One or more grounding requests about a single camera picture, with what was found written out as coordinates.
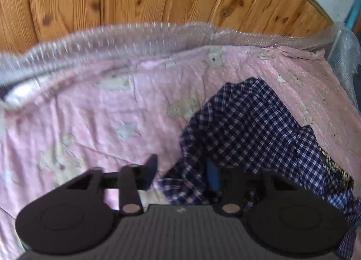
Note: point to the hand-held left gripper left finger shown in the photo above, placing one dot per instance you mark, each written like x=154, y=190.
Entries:
x=151, y=171

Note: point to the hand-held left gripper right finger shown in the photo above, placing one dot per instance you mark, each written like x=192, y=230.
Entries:
x=213, y=175

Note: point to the navy plaid shirt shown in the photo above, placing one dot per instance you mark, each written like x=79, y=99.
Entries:
x=253, y=124

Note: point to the pink bear print blanket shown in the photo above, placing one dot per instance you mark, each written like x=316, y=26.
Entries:
x=84, y=113

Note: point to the clear bubble wrap sheet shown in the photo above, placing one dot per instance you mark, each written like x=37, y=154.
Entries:
x=84, y=42

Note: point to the teal boards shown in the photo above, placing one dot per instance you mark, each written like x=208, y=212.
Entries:
x=354, y=14

